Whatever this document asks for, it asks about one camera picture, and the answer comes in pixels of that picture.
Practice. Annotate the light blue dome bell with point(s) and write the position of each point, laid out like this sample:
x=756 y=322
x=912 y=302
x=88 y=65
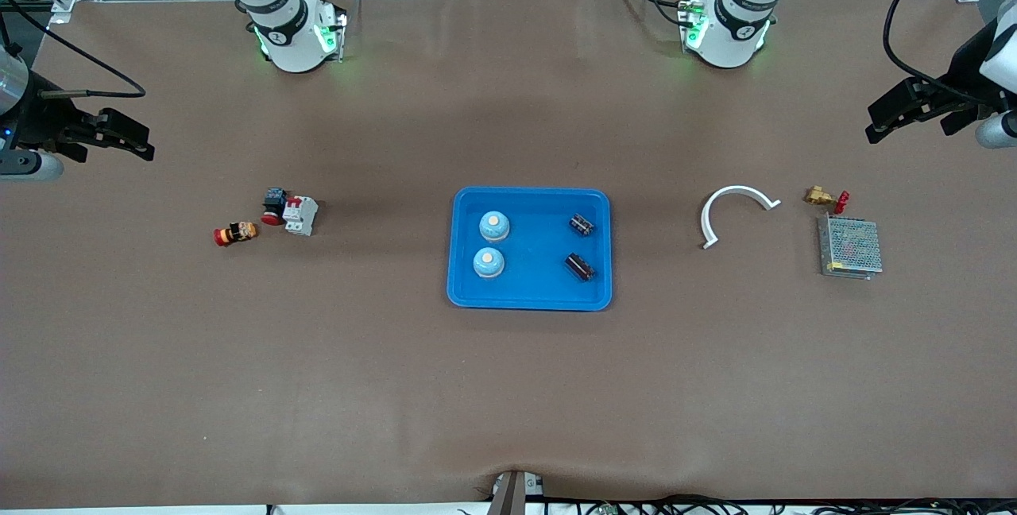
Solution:
x=489 y=262
x=494 y=226

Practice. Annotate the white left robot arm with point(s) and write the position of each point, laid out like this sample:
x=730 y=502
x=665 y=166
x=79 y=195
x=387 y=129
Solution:
x=727 y=42

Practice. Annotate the blue plastic tray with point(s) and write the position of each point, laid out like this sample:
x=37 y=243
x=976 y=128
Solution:
x=532 y=284

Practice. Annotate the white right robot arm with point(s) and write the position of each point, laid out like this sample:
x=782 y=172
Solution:
x=294 y=30

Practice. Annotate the brown post metal bracket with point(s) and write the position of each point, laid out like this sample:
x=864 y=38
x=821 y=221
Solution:
x=511 y=495

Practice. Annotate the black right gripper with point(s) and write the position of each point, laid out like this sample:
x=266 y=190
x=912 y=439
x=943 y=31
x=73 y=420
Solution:
x=37 y=118

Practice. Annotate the brown table mat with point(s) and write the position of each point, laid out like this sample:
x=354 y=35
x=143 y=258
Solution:
x=508 y=404

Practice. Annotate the white circuit breaker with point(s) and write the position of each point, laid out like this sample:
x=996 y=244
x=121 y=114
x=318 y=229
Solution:
x=300 y=215

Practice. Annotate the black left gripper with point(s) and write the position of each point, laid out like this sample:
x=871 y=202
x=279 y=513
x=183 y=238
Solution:
x=964 y=71

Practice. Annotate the black cylindrical capacitor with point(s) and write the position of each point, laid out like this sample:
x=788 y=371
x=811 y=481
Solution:
x=582 y=224

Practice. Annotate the metal mesh power supply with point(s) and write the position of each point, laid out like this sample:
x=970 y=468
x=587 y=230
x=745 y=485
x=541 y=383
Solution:
x=850 y=246

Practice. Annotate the dark brown cylindrical capacitor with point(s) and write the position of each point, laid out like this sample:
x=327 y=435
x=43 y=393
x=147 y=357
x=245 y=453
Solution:
x=580 y=266

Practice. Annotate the white curved plastic clamp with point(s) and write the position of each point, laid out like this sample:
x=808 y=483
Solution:
x=739 y=189

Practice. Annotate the red orange push button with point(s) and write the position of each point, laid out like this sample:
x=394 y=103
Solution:
x=238 y=233

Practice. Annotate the red emergency stop button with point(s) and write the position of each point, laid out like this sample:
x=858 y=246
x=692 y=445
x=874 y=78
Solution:
x=275 y=201

